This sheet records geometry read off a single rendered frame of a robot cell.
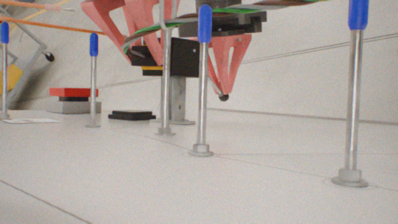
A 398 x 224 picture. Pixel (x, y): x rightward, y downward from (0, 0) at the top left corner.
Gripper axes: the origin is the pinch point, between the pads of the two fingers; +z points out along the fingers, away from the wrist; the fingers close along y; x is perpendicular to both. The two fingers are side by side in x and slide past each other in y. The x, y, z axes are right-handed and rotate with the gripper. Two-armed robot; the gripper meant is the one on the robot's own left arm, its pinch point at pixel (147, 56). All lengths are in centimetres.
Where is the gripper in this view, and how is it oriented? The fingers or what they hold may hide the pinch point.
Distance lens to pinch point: 46.1
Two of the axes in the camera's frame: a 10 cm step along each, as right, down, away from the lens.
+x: 5.2, -4.2, 7.4
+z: 1.9, 9.0, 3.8
